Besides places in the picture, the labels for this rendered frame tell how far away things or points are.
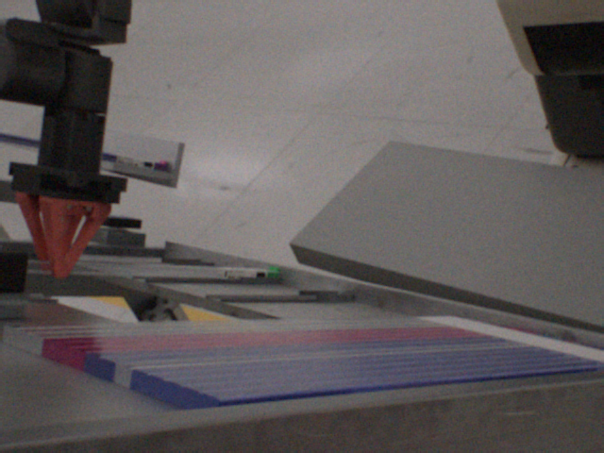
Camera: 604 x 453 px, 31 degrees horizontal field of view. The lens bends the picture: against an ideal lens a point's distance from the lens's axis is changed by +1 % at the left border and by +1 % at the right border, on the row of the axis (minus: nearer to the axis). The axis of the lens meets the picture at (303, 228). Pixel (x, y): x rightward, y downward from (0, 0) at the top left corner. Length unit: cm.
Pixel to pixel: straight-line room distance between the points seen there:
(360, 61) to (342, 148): 44
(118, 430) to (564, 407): 38
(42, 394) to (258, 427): 12
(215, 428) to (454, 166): 104
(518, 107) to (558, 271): 149
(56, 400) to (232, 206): 227
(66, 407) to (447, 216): 93
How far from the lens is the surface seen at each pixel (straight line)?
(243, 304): 101
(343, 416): 57
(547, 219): 136
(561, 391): 76
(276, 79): 332
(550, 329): 102
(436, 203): 145
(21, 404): 55
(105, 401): 57
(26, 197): 102
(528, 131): 264
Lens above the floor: 142
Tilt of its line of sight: 33 degrees down
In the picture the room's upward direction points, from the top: 26 degrees counter-clockwise
